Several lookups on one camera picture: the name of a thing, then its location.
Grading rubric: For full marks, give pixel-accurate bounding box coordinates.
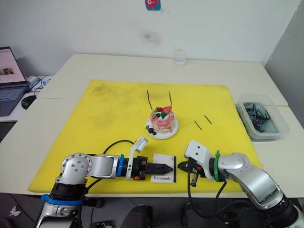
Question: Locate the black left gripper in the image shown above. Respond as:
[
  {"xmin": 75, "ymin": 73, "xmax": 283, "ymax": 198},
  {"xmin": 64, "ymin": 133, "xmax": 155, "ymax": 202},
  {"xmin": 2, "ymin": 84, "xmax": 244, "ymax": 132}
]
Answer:
[{"xmin": 132, "ymin": 156, "xmax": 173, "ymax": 181}]

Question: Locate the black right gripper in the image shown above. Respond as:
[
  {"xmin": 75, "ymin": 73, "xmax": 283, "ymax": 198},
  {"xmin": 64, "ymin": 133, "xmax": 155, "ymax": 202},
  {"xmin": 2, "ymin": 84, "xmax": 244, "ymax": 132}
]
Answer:
[{"xmin": 178, "ymin": 157, "xmax": 206, "ymax": 187}]

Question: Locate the white Handmade matchbox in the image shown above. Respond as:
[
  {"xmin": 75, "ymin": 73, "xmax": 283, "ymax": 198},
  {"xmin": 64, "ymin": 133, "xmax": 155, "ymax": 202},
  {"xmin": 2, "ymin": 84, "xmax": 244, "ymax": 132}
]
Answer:
[{"xmin": 150, "ymin": 153, "xmax": 177, "ymax": 184}]

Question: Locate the pink layered fruit cake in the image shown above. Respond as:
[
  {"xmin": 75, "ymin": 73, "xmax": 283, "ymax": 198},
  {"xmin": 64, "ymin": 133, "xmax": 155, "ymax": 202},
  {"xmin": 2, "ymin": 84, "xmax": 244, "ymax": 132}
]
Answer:
[{"xmin": 149, "ymin": 106, "xmax": 177, "ymax": 133}]

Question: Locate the white round plate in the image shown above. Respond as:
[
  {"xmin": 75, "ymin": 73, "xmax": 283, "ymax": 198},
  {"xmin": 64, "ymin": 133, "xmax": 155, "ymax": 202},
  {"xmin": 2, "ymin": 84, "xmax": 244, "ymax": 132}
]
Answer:
[{"xmin": 145, "ymin": 117, "xmax": 180, "ymax": 140}]

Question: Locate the yellow foam mat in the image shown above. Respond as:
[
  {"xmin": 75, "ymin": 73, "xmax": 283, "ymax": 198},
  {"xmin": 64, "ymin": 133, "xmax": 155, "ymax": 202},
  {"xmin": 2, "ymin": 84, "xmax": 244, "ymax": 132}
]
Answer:
[{"xmin": 27, "ymin": 79, "xmax": 265, "ymax": 193}]

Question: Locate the clear plastic container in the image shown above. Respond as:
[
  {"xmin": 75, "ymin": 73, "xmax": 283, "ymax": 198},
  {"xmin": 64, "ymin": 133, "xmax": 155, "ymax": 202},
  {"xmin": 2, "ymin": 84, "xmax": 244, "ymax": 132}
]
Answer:
[{"xmin": 236, "ymin": 95, "xmax": 290, "ymax": 141}]

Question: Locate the clear glass jar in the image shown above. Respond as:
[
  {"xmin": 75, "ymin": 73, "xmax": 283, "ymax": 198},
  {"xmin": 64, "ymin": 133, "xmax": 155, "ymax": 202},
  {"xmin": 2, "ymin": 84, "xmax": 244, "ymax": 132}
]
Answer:
[{"xmin": 173, "ymin": 49, "xmax": 186, "ymax": 67}]

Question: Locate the black computer mouse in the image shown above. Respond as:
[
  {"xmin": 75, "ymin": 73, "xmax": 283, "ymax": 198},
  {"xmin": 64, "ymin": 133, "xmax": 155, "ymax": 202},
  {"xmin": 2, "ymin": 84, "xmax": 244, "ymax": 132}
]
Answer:
[{"xmin": 20, "ymin": 95, "xmax": 38, "ymax": 110}]

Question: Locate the crumpled white paper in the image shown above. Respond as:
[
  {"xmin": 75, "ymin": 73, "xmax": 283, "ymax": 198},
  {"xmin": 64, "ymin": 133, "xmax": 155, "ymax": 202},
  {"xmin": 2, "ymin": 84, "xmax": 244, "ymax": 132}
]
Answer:
[{"xmin": 9, "ymin": 205, "xmax": 21, "ymax": 217}]

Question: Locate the grey partition panel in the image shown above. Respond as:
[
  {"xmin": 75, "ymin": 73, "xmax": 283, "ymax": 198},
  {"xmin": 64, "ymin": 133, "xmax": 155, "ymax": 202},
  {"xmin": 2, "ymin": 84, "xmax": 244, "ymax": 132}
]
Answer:
[{"xmin": 265, "ymin": 0, "xmax": 304, "ymax": 100}]

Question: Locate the open blue laptop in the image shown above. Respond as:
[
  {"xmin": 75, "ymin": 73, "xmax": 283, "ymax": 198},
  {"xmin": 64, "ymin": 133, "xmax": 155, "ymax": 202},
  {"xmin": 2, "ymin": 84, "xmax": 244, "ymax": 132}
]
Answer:
[{"xmin": 0, "ymin": 46, "xmax": 32, "ymax": 117}]

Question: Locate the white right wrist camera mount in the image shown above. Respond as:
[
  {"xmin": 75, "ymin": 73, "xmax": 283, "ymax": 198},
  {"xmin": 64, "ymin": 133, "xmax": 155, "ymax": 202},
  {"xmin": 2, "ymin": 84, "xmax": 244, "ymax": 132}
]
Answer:
[{"xmin": 184, "ymin": 140, "xmax": 214, "ymax": 181}]

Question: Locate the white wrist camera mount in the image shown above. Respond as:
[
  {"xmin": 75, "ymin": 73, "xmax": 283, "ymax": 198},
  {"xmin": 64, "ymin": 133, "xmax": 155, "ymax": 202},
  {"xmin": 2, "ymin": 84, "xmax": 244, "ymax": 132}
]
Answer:
[
  {"xmin": 184, "ymin": 140, "xmax": 214, "ymax": 181},
  {"xmin": 125, "ymin": 135, "xmax": 150, "ymax": 181}
]

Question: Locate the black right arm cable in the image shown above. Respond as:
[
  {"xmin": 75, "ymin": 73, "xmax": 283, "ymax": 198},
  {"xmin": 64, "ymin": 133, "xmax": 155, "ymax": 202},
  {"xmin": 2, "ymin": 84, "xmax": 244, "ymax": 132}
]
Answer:
[{"xmin": 187, "ymin": 172, "xmax": 228, "ymax": 218}]

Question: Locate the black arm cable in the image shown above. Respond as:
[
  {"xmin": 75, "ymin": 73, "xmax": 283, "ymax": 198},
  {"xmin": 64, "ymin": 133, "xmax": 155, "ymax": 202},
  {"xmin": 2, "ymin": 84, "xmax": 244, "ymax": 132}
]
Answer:
[
  {"xmin": 187, "ymin": 172, "xmax": 228, "ymax": 218},
  {"xmin": 79, "ymin": 140, "xmax": 136, "ymax": 199}
]

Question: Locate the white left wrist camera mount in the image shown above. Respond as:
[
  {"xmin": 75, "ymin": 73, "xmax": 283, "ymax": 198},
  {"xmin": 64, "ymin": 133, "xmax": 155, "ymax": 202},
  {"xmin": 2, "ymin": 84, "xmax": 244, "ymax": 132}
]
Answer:
[{"xmin": 125, "ymin": 135, "xmax": 150, "ymax": 181}]

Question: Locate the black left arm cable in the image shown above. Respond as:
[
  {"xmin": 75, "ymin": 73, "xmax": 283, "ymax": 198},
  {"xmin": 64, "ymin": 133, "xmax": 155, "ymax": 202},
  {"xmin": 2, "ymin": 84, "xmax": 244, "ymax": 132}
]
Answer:
[{"xmin": 79, "ymin": 140, "xmax": 136, "ymax": 199}]

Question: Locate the white charger with cables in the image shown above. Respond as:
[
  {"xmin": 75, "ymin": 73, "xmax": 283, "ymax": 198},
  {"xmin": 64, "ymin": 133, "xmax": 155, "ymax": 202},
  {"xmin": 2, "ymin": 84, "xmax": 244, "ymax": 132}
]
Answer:
[{"xmin": 25, "ymin": 75, "xmax": 52, "ymax": 91}]

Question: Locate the blue pink wall sticker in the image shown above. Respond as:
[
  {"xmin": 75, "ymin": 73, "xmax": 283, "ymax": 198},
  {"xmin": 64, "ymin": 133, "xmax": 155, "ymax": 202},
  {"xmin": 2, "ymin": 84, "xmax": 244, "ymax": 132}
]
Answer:
[{"xmin": 144, "ymin": 0, "xmax": 162, "ymax": 11}]

